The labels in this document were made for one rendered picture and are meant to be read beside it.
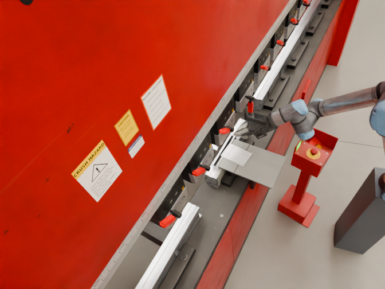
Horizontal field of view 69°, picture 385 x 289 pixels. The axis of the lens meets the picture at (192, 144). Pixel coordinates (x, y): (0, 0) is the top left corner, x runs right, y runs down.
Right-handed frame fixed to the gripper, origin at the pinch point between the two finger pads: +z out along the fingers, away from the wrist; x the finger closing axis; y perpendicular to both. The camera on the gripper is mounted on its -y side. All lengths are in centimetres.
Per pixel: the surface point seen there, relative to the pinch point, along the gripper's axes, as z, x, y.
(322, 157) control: -29, -4, 43
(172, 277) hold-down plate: 31, -65, -7
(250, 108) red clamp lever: -15.1, -1.0, -12.0
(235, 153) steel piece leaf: 0.8, -12.3, -0.3
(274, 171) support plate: -13.6, -23.4, 8.2
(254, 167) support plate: -6.2, -20.6, 3.9
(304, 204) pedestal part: 2, -1, 101
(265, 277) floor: 37, -47, 94
